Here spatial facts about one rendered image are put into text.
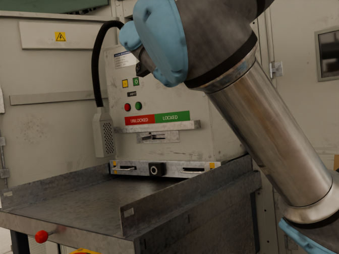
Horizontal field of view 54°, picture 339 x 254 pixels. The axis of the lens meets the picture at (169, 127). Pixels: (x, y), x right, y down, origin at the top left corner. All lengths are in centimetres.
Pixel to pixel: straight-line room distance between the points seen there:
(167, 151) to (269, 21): 58
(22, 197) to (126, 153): 42
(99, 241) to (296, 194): 47
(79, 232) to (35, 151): 71
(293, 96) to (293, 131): 69
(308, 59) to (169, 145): 56
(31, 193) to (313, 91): 101
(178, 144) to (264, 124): 75
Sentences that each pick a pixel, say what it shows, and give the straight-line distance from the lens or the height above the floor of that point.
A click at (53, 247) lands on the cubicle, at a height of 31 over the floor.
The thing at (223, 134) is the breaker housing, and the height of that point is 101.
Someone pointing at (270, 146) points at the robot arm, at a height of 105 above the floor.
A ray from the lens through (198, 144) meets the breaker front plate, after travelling 114.
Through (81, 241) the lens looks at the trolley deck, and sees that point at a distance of 88.
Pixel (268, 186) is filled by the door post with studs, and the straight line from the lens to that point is 129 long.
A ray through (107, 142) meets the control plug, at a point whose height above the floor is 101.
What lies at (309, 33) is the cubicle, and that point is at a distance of 119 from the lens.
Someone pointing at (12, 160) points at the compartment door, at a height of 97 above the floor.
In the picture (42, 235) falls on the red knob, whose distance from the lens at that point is 95.
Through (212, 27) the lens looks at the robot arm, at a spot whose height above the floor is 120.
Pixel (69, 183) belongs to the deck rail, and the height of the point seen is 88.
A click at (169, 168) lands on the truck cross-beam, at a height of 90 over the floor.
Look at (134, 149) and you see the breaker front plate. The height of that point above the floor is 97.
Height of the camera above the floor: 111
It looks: 3 degrees down
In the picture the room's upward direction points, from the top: 6 degrees counter-clockwise
